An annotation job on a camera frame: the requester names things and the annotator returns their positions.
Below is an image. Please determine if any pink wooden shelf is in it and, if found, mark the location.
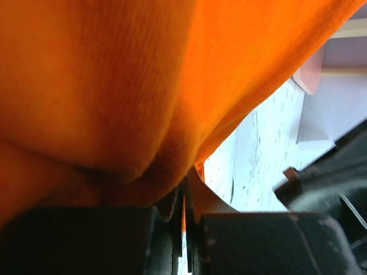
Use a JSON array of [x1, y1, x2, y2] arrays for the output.
[[292, 18, 367, 95]]

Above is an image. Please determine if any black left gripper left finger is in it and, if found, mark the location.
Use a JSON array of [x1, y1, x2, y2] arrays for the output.
[[143, 183, 184, 274]]

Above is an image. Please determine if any orange t shirt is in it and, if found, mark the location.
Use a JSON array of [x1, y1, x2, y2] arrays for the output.
[[1, 1, 364, 225]]

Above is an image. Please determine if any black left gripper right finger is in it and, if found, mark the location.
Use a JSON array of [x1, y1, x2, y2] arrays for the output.
[[183, 168, 238, 274]]

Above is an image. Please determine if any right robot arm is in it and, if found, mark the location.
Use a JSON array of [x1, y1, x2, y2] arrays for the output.
[[274, 121, 366, 268]]

